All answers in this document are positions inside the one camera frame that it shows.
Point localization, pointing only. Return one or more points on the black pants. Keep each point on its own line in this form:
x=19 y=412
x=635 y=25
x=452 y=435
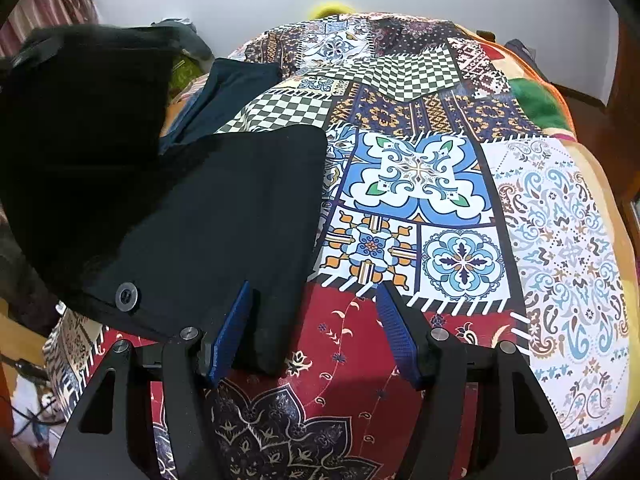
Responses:
x=175 y=220

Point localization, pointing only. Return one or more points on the pink striped curtain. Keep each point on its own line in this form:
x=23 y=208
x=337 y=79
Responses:
x=45 y=5

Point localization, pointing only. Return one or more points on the yellow foam tube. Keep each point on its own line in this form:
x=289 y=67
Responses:
x=327 y=10

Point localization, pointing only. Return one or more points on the wooden wardrobe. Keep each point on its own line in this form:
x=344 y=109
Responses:
x=627 y=110

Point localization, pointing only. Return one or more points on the green patterned storage box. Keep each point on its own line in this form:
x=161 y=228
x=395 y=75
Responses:
x=182 y=72

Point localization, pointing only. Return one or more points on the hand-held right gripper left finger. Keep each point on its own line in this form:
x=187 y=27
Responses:
x=227 y=340

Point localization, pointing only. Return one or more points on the patchwork printed blanket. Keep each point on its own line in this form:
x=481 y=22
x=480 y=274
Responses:
x=415 y=170

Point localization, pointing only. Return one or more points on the wooden bed post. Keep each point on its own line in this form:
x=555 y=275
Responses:
x=486 y=35

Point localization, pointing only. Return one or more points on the dark teal garment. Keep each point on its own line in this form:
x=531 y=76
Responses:
x=235 y=87

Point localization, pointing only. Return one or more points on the colourful fleece blanket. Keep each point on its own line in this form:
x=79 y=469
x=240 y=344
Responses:
x=537 y=100

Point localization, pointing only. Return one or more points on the blue cloth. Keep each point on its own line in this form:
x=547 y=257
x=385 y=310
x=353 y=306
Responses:
x=182 y=122

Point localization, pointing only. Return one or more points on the grey backpack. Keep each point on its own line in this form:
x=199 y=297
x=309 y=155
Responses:
x=520 y=50

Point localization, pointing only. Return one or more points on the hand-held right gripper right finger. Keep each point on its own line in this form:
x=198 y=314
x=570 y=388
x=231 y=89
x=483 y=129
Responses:
x=397 y=335

